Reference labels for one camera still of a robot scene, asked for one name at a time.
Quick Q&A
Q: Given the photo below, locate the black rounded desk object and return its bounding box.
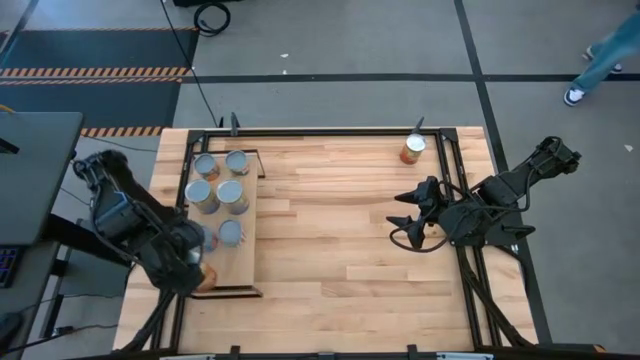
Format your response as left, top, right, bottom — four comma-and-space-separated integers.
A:
0, 312, 22, 346

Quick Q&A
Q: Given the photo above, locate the blue can with pink label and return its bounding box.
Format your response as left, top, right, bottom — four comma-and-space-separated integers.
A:
218, 218, 247, 248

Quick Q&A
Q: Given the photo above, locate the shiny-topped tin can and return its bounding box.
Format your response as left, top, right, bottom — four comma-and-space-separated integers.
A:
215, 178, 251, 216

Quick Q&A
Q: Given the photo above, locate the grey-topped tin can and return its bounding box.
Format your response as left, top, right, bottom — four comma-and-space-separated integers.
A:
224, 148, 251, 177
183, 178, 222, 216
193, 152, 222, 182

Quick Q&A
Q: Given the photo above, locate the coiled black cable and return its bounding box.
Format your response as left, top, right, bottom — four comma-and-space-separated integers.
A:
192, 1, 233, 38

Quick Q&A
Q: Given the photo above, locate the person's leg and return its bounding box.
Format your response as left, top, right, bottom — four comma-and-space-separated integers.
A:
572, 9, 640, 92

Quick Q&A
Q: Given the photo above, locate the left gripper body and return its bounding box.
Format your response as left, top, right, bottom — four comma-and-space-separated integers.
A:
144, 222, 190, 289

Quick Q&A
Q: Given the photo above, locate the black mat with hazard stripes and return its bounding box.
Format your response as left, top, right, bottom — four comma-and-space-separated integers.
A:
0, 77, 185, 139
0, 27, 200, 79

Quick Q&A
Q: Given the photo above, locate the black aluminium table frame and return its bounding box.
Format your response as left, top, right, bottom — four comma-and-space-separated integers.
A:
112, 125, 607, 360

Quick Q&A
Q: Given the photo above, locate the long black cable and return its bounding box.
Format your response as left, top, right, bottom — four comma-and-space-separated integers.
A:
158, 0, 221, 125

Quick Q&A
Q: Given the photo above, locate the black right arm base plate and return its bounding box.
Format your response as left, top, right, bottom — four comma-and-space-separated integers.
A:
449, 209, 537, 248

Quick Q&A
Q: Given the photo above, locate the black keyboard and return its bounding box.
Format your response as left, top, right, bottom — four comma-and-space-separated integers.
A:
0, 246, 22, 290

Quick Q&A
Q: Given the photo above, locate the wooden shelf board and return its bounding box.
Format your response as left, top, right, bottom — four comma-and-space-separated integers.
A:
178, 148, 259, 285

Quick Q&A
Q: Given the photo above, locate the orange labelled tin can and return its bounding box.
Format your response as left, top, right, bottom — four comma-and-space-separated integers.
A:
398, 132, 428, 166

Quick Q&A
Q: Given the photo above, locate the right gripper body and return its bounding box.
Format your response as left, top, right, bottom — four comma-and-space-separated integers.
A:
417, 175, 451, 234

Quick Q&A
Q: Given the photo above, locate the tan labelled tin can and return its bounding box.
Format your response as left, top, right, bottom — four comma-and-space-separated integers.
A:
187, 248, 220, 294

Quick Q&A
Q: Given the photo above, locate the black box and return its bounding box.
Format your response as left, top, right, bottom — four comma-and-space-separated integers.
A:
172, 0, 242, 8

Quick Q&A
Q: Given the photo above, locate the black desk leg frame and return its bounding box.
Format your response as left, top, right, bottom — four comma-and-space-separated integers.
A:
38, 213, 115, 339

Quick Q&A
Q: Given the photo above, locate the dark grey desk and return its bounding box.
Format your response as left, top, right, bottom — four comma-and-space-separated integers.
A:
0, 110, 85, 247

